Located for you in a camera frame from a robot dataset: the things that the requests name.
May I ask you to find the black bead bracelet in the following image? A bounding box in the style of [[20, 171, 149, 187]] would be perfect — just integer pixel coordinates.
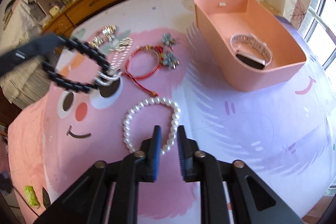
[[41, 36, 113, 94]]

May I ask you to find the white pearl bracelet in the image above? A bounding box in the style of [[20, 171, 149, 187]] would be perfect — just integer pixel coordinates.
[[122, 97, 182, 156]]

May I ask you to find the silver rhinestone bracelet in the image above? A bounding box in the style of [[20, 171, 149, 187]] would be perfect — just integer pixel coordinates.
[[89, 24, 118, 50]]

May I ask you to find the small pearl necklace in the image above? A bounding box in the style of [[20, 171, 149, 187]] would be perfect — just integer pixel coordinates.
[[95, 36, 134, 87]]

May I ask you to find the red string bracelet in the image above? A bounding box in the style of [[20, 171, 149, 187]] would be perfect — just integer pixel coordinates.
[[123, 45, 164, 97]]

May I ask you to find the green flower earring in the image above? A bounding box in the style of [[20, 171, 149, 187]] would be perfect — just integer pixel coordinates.
[[161, 33, 176, 47], [161, 52, 179, 69]]

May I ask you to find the pink band smart watch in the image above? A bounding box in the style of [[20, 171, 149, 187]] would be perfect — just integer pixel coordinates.
[[230, 34, 273, 69]]

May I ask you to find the pink plastic storage box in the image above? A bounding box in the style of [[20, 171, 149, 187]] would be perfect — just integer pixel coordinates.
[[194, 0, 306, 92]]

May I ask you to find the beige ruffled cloth cover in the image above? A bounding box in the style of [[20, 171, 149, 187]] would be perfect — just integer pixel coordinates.
[[1, 0, 51, 109]]

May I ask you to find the cartoon printed bed sheet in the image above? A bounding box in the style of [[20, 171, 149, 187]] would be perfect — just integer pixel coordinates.
[[9, 0, 335, 223]]

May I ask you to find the green wrapper on floor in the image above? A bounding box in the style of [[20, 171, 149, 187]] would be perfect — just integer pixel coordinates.
[[24, 185, 40, 208]]

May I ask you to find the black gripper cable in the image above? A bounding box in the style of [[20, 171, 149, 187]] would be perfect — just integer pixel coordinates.
[[0, 170, 40, 217]]

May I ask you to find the window with metal frame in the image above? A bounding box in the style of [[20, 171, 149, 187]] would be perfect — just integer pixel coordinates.
[[299, 0, 335, 70]]

